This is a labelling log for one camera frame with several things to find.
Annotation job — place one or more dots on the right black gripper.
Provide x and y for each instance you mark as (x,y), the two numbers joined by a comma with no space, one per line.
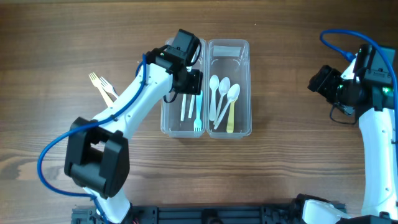
(321,84)

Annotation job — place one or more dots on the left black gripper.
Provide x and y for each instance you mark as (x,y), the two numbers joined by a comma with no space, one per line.
(193,82)

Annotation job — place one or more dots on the white plastic fork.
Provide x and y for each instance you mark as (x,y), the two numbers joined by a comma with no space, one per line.
(191,107)
(183,107)
(108,87)

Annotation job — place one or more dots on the white plastic spoon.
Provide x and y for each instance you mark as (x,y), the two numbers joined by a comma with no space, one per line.
(223,88)
(213,84)
(232,95)

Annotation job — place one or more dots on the light blue plastic fork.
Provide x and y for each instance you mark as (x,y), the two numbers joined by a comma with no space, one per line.
(198,122)

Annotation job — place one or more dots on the yellow plastic fork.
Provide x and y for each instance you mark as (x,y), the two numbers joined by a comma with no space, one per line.
(97,83)

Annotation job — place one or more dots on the yellow plastic spoon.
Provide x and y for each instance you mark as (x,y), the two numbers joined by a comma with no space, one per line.
(230,123)

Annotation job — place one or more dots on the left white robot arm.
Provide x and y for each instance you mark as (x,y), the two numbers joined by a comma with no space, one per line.
(97,157)

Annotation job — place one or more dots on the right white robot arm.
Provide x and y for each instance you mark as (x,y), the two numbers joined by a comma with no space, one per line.
(377,122)

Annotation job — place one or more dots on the left clear plastic container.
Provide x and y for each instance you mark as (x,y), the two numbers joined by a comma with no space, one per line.
(170,112)

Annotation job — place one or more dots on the clear plastic container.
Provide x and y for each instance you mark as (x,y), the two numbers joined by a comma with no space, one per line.
(170,112)
(229,58)

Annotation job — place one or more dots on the right clear plastic container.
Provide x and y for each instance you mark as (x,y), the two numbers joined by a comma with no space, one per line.
(229,58)

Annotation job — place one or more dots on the black aluminium base frame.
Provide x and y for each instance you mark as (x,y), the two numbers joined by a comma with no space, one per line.
(268,213)

